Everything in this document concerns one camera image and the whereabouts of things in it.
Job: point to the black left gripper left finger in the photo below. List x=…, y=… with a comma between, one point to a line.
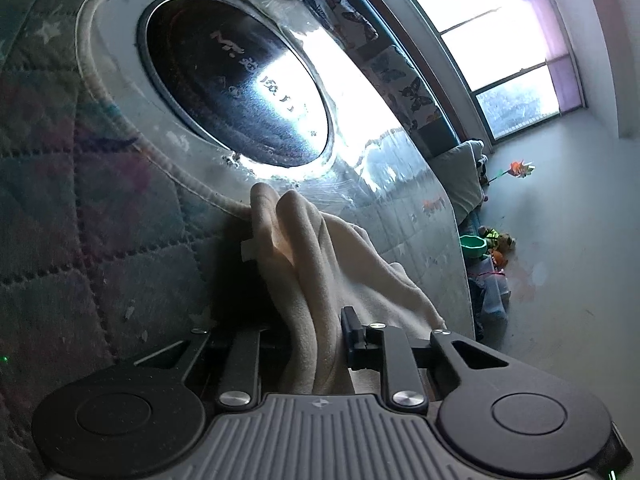
x=239, y=385

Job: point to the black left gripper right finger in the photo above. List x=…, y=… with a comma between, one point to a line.
x=390, y=352

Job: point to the cream knit sweater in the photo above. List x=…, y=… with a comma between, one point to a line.
x=315, y=264

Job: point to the green plastic basin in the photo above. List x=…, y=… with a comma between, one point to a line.
x=473, y=247

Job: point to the pile of toys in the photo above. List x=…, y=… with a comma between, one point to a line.
x=499, y=244

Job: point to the quilted star tablecloth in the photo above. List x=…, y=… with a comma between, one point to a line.
x=106, y=250

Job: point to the grey cushion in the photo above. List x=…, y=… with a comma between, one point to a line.
x=457, y=172

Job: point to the round black induction cooktop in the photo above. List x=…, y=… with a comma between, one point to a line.
x=233, y=81

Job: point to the butterfly pattern sofa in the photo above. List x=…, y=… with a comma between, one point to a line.
x=362, y=33

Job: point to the window with green frame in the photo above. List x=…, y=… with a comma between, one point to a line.
x=512, y=57

